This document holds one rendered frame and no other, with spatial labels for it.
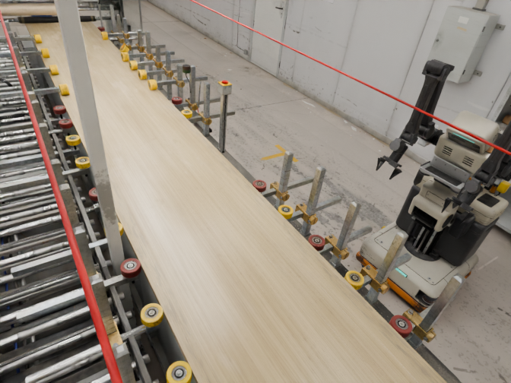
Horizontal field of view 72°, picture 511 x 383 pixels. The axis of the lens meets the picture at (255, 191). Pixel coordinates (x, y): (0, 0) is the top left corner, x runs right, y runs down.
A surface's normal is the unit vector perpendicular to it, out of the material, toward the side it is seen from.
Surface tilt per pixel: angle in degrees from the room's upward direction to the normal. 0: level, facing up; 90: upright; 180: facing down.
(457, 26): 90
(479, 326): 0
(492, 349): 0
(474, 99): 90
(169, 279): 0
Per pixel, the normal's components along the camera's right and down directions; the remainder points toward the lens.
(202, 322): 0.10, -0.79
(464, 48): -0.84, 0.26
